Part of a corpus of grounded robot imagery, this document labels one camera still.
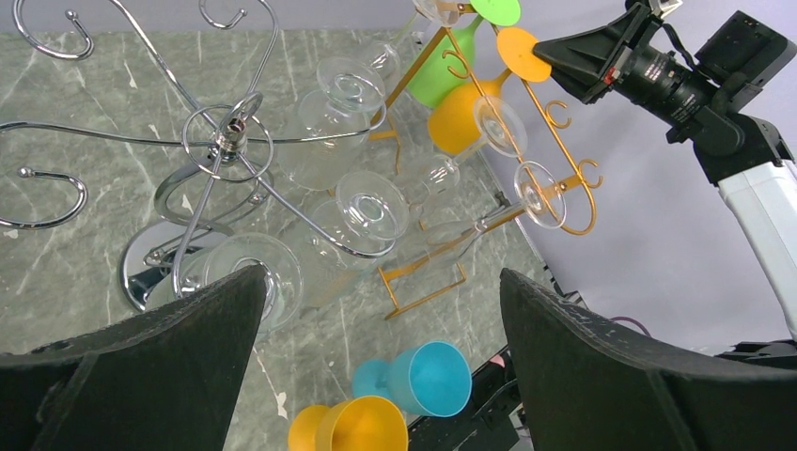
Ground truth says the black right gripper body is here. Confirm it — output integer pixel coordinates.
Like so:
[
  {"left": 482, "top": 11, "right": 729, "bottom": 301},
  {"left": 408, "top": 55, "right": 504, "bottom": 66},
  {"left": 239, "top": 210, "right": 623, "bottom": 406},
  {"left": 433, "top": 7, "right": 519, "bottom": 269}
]
[{"left": 613, "top": 46, "right": 716, "bottom": 128}]

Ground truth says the clear wine glass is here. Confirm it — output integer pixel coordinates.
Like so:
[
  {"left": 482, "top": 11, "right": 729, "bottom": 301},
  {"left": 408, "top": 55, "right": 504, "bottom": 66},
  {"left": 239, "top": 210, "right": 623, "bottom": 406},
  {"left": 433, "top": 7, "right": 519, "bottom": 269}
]
[
  {"left": 421, "top": 161, "right": 567, "bottom": 263},
  {"left": 354, "top": 0, "right": 460, "bottom": 90},
  {"left": 394, "top": 96, "right": 528, "bottom": 210}
]

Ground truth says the chrome wire glass rack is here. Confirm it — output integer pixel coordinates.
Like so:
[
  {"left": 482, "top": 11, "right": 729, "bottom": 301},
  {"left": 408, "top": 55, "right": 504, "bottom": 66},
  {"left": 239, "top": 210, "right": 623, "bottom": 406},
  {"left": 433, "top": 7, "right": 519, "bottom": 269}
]
[{"left": 0, "top": 0, "right": 397, "bottom": 313}]

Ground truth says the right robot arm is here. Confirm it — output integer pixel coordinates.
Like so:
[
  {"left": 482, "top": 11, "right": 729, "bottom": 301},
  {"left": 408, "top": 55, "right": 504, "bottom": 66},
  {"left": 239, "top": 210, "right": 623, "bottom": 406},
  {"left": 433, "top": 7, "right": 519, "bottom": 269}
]
[{"left": 533, "top": 1, "right": 796, "bottom": 331}]

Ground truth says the green plastic wine glass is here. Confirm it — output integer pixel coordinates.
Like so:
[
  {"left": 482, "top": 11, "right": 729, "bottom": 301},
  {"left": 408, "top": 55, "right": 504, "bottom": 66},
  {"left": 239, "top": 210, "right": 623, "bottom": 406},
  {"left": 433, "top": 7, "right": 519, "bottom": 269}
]
[{"left": 407, "top": 0, "right": 522, "bottom": 108}]

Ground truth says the orange plastic wine glass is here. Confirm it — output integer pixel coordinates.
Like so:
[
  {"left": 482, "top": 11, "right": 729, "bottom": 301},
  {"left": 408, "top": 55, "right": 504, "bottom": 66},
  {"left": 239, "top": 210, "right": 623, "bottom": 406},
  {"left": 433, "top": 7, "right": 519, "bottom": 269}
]
[
  {"left": 288, "top": 396, "right": 409, "bottom": 451},
  {"left": 428, "top": 27, "right": 552, "bottom": 157}
]

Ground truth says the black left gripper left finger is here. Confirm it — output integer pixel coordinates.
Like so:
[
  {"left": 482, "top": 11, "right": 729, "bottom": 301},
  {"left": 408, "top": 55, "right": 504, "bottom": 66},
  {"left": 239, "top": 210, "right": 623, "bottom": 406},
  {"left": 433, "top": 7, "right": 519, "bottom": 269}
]
[{"left": 1, "top": 288, "right": 258, "bottom": 450}]

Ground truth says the clear ribbed glass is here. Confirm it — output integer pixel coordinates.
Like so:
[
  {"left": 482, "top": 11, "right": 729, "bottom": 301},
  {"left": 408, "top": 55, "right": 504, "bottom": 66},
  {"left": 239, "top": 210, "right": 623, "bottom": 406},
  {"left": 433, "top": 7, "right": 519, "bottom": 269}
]
[
  {"left": 276, "top": 56, "right": 385, "bottom": 191},
  {"left": 300, "top": 171, "right": 410, "bottom": 279},
  {"left": 146, "top": 233, "right": 305, "bottom": 341}
]

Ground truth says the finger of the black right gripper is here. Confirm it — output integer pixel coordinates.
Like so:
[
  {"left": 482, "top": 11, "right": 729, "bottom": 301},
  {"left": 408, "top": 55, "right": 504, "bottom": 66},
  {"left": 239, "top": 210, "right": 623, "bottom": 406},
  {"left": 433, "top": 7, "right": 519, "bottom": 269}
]
[{"left": 533, "top": 8, "right": 642, "bottom": 104}]

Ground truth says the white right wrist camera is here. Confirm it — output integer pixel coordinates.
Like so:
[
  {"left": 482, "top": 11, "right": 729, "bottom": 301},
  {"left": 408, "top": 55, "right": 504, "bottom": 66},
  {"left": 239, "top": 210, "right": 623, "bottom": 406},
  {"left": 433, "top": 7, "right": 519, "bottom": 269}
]
[{"left": 624, "top": 0, "right": 683, "bottom": 19}]

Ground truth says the gold wire glass rack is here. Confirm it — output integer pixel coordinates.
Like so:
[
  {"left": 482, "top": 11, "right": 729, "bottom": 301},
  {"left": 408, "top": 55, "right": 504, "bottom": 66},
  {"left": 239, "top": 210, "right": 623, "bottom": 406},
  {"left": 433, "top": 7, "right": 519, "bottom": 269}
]
[{"left": 367, "top": 0, "right": 604, "bottom": 321}]

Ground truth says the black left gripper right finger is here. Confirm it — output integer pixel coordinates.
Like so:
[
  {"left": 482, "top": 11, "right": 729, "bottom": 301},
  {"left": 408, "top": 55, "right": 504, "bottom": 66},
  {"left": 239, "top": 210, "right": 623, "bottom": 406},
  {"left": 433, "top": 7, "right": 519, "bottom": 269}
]
[{"left": 500, "top": 269, "right": 796, "bottom": 450}]

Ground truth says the blue plastic wine glass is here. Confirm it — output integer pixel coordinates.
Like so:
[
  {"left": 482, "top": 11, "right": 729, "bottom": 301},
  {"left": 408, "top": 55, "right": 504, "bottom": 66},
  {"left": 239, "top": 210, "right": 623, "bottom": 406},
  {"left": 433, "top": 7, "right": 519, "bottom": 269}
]
[{"left": 352, "top": 341, "right": 473, "bottom": 418}]

